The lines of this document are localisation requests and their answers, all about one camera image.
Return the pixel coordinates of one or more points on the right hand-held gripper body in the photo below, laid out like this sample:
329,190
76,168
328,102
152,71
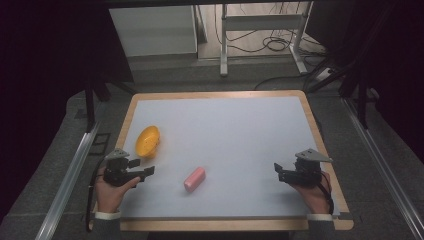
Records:
308,171

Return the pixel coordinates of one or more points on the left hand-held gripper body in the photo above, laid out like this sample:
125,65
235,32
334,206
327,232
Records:
115,173

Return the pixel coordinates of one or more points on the person's left hand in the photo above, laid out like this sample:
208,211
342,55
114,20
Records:
110,196

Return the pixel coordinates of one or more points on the person's right hand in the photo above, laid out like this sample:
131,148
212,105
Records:
315,198

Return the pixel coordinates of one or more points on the yellow orange fruit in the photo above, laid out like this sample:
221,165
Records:
147,141

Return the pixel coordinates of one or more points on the pink soap bar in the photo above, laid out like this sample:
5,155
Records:
194,179

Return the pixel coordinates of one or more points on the white table mat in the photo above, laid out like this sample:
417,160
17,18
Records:
233,140

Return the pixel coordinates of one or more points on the black metal stand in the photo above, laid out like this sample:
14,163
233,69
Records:
90,106

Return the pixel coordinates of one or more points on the white power strip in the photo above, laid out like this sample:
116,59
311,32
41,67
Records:
325,75

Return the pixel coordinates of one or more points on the white cabinet panel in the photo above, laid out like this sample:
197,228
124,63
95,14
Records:
153,31

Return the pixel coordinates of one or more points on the aluminium rail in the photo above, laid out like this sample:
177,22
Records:
383,163
68,183

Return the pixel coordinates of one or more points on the white metal desk frame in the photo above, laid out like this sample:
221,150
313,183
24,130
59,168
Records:
263,22

